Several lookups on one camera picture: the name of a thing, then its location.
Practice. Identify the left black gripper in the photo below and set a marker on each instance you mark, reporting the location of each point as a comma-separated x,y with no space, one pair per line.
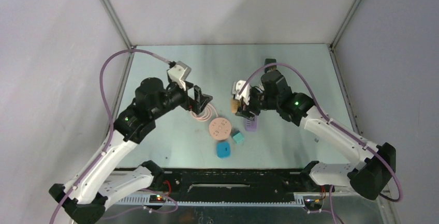
197,105

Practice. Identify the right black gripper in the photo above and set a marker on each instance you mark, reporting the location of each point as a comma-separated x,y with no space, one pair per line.
249,108

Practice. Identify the beige cube socket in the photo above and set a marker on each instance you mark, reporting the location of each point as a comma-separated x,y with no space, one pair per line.
234,105

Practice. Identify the purple power strip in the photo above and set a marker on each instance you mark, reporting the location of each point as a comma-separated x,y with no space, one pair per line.
250,125

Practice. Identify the dark green cube socket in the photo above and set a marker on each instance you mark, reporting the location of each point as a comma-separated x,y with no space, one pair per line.
270,64

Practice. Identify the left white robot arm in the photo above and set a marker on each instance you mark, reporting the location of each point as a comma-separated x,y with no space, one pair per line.
87,196

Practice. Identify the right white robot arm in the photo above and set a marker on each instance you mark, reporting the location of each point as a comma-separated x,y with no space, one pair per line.
370,166

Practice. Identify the teal small cube adapter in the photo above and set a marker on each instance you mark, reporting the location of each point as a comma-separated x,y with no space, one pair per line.
238,137

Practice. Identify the round pink power strip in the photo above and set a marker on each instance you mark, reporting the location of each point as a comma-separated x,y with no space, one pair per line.
220,128

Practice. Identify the light blue flat adapter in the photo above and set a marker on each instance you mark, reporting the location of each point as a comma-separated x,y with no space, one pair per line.
223,149

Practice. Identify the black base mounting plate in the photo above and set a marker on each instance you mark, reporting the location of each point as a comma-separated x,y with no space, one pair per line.
236,185

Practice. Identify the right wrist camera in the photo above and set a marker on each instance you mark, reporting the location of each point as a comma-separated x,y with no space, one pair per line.
241,87

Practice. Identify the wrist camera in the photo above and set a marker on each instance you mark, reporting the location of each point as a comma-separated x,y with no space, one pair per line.
178,73
241,87

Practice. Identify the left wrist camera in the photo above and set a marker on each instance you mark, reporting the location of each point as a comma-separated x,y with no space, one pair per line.
178,73

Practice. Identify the grey cable duct rail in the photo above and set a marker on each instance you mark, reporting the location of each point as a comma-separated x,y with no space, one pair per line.
159,200

